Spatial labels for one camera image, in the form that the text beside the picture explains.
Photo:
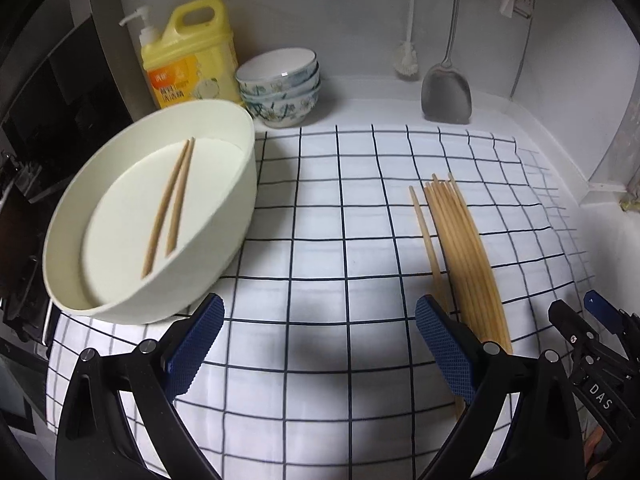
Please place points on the pile of wooden chopsticks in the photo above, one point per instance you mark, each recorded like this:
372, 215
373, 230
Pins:
470, 260

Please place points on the white black checkered cloth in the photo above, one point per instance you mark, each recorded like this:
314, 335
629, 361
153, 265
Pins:
325, 240

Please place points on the floral ceramic bowl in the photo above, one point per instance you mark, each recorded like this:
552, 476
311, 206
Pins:
277, 67
282, 112
305, 91

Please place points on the white dish brush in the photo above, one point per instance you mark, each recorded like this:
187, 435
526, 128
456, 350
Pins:
406, 60

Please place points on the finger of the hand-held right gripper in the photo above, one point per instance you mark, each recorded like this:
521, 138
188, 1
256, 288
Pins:
602, 307
572, 327

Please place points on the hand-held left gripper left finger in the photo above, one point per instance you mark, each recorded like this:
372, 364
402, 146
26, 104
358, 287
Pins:
195, 345

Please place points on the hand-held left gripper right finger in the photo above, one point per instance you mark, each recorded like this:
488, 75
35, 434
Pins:
445, 345

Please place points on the metal spatula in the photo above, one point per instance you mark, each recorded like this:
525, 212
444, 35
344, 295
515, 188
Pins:
446, 95

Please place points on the black gas stove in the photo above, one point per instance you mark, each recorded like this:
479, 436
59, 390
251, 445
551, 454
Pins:
50, 85

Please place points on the white round plastic tub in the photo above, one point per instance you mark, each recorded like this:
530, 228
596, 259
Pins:
120, 220

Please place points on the yellow detergent pump bottle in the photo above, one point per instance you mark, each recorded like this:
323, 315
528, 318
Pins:
195, 60

